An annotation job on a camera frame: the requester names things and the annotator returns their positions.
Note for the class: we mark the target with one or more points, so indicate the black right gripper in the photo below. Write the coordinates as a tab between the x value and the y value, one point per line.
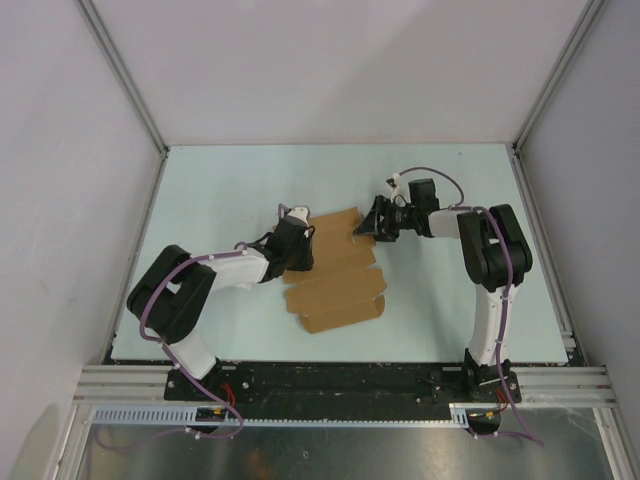
371	225

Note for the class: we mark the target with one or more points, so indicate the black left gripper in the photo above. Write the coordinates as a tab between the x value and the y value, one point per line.
307	262

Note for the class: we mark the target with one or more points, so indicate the brown cardboard box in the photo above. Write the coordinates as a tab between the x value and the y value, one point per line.
345	286

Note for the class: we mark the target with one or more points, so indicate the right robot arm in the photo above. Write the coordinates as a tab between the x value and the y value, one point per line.
496	257

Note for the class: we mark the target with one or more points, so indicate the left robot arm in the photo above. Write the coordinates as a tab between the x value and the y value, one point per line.
169	298

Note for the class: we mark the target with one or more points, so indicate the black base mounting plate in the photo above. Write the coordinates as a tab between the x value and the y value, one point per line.
251	382

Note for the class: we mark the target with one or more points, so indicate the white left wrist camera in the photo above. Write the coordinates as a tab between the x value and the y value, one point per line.
298	215

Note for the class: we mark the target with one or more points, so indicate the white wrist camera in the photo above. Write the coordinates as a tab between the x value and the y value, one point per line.
298	215
395	187

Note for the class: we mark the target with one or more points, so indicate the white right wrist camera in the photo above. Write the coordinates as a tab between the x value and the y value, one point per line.
395	187

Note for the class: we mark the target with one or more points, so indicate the aluminium frame rail left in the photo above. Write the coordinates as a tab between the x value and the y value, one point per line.
103	38

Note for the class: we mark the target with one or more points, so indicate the aluminium frame rail right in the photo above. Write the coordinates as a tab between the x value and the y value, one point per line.
576	41

